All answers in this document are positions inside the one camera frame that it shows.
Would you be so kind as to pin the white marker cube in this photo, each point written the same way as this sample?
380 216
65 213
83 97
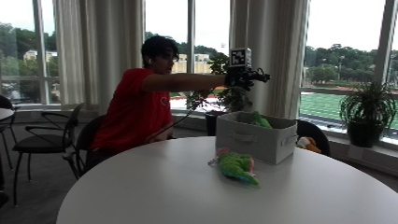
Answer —
239 57

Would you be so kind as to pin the white curtain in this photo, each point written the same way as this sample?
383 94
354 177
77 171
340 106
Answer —
98 53
268 46

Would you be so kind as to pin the leafy potted plant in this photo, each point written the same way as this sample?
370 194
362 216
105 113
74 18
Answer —
223 93

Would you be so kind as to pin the white fabric storage box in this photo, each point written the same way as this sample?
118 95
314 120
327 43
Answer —
254 137

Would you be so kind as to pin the black chair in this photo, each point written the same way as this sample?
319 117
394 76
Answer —
85 140
5 124
314 134

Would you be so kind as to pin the orange white plush toy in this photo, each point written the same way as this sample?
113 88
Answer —
307 144

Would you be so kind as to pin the spiky potted plant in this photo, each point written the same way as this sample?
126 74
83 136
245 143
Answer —
366 113

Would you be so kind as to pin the green rainbow plush toy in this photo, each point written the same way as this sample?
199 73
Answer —
237 165

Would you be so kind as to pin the the person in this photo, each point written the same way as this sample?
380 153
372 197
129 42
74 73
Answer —
138 102

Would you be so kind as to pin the black armchair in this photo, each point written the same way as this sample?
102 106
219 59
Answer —
41 141

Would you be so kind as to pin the white round table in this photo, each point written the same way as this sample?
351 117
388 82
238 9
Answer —
4 113

